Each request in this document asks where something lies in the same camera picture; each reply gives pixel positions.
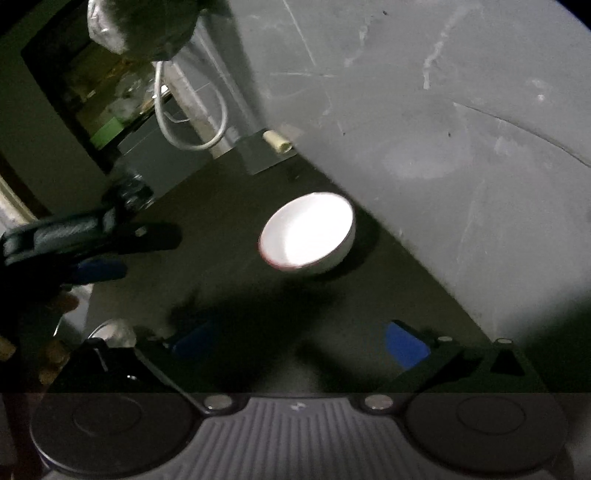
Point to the dark grey cabinet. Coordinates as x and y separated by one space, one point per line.
157 161

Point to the green box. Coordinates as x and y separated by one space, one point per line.
107 134

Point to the white ceramic bowl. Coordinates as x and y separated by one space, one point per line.
307 233
121 333

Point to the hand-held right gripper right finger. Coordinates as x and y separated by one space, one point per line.
406 345

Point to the hanging clear bag of greens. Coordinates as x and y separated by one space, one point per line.
138 27

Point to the wooden shelf unit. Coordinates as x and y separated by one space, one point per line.
69 78

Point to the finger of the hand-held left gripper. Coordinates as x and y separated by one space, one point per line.
99 271
138 236

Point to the pile of clear plastic bags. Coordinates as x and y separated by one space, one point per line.
129 99

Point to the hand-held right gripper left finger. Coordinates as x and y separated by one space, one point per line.
194 342

